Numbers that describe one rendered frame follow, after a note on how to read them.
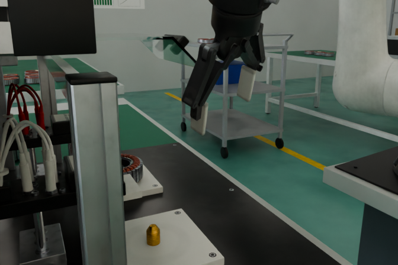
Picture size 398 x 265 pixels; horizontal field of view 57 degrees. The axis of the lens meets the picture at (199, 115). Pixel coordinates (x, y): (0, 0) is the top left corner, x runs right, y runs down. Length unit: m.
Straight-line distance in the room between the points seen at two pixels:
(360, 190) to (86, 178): 0.71
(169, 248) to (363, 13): 0.62
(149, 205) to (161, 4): 5.56
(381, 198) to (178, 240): 0.46
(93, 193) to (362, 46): 0.73
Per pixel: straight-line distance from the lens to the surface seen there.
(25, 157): 0.48
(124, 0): 5.96
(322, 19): 7.94
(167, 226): 0.59
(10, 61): 0.62
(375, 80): 0.89
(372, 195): 0.87
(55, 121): 0.69
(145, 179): 0.76
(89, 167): 0.26
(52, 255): 0.49
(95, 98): 0.26
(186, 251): 0.54
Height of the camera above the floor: 1.09
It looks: 14 degrees down
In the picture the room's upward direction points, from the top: straight up
